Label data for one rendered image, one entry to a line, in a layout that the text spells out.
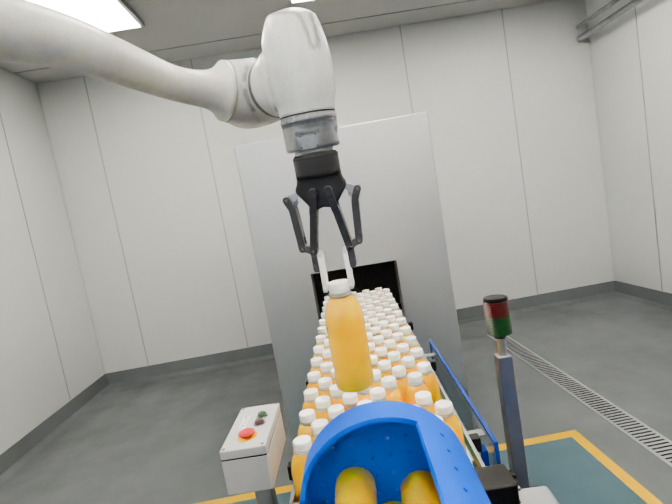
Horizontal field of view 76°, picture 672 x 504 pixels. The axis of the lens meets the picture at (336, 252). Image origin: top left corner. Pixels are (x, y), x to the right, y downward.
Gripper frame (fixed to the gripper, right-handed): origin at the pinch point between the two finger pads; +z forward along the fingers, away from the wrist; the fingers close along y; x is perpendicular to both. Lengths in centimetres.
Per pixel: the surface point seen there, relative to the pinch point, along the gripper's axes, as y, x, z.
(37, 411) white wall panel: -313, 236, 151
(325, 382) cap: -13, 36, 41
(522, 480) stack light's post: 36, 32, 75
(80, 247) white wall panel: -327, 367, 32
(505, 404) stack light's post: 34, 34, 53
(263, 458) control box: -23.0, 4.5, 39.6
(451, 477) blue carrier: 13.1, -25.0, 21.9
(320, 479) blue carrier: -7.7, -10.2, 33.3
